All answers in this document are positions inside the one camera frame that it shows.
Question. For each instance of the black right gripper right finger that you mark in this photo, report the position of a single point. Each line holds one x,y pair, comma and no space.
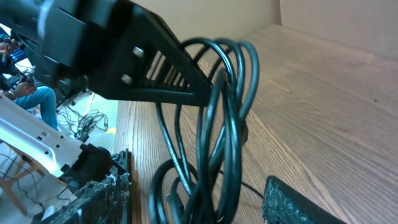
283,204

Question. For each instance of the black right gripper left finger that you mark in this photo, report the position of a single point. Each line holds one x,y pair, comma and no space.
108,201

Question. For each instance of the person in blue jeans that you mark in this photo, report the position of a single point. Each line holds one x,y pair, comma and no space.
27,96

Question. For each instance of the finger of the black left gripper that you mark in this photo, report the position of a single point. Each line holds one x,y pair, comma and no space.
147,62

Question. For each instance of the wooden stool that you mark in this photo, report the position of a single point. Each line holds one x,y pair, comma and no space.
14,168

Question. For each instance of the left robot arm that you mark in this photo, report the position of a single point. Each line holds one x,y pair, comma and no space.
61,155

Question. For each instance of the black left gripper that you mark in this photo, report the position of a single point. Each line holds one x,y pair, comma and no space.
72,38

